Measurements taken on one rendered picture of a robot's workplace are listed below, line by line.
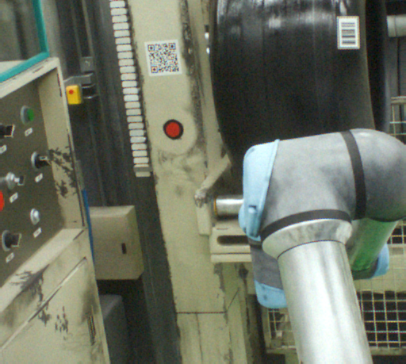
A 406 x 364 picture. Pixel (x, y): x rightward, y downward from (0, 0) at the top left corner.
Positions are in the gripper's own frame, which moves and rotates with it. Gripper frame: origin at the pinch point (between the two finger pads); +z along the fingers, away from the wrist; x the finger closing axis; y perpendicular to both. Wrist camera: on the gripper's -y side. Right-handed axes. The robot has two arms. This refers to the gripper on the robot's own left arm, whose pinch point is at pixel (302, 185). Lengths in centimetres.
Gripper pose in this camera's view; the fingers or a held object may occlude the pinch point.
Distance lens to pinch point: 197.7
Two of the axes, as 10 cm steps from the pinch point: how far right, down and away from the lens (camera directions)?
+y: -0.9, -9.8, -1.6
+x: -9.6, 0.4, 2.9
